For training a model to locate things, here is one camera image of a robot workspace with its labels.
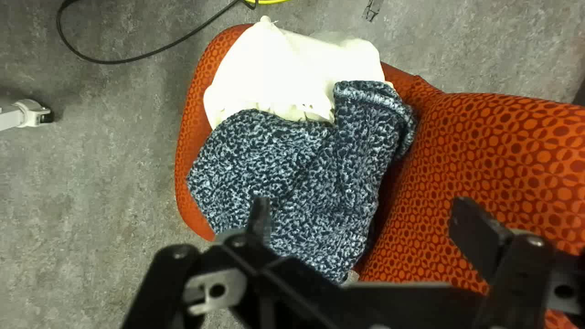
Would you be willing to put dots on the blue white speckled cloth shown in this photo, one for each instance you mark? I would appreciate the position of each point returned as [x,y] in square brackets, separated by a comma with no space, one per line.
[293,171]

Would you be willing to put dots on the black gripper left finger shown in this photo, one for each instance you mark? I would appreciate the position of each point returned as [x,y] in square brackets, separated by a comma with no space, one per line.
[258,222]

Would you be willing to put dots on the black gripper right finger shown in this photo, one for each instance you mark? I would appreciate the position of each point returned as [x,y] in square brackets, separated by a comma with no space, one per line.
[479,235]

